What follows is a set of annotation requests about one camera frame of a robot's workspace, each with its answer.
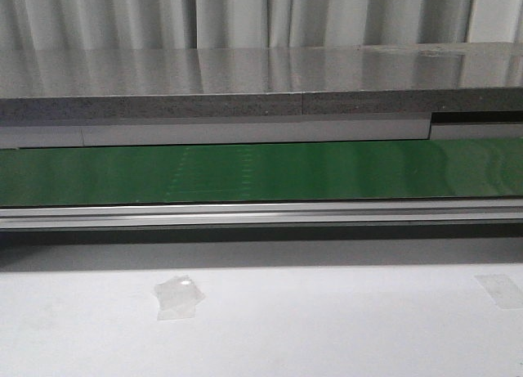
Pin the grey conveyor back guard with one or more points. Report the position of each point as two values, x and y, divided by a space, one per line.
254 129

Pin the aluminium conveyor front rail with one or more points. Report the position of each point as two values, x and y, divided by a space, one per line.
364 211

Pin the clear tape strip right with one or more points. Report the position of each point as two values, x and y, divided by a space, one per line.
502 289

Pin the green conveyor belt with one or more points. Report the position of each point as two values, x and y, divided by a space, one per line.
343 170

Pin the clear tape patch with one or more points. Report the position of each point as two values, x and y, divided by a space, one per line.
178 298

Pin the white pleated curtain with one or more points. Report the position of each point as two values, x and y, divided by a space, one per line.
172 24

